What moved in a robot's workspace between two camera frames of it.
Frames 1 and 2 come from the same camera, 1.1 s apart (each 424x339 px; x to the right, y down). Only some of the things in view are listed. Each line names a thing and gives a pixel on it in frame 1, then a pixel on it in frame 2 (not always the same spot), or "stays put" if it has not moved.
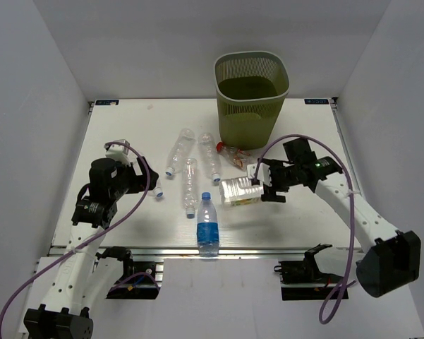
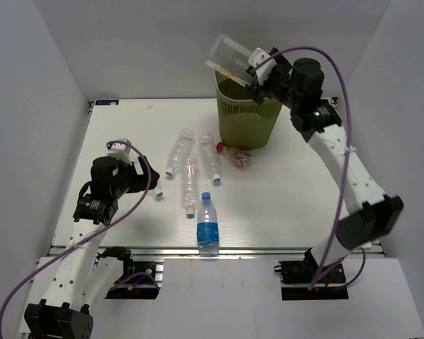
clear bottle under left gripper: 158,191 stays put
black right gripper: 270,192 -> 283,68
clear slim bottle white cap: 190,186 stays put
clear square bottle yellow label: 240,191 -> 231,58
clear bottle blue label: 208,229 stays put
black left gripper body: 135,183 stays put
